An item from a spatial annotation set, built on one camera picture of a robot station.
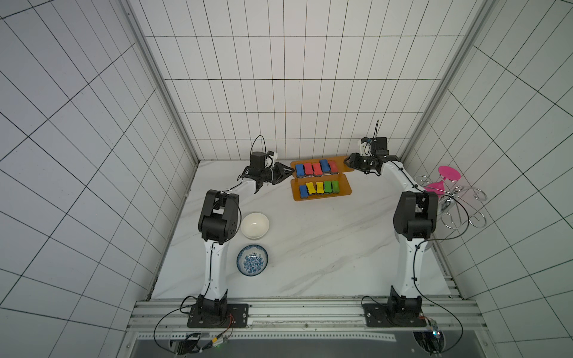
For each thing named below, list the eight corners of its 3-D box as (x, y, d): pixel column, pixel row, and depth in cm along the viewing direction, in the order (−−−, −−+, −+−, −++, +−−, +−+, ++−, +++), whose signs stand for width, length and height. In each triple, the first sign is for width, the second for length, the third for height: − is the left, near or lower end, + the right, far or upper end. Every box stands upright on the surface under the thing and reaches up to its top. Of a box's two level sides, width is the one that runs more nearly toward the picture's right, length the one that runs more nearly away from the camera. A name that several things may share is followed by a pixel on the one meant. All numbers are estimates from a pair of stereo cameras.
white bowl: (241, 241, 91) (239, 236, 87) (244, 218, 98) (242, 212, 94) (268, 241, 91) (267, 236, 87) (270, 218, 98) (269, 212, 94)
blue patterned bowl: (236, 276, 82) (234, 272, 79) (240, 248, 89) (238, 244, 86) (267, 276, 82) (266, 272, 79) (269, 248, 89) (268, 244, 86)
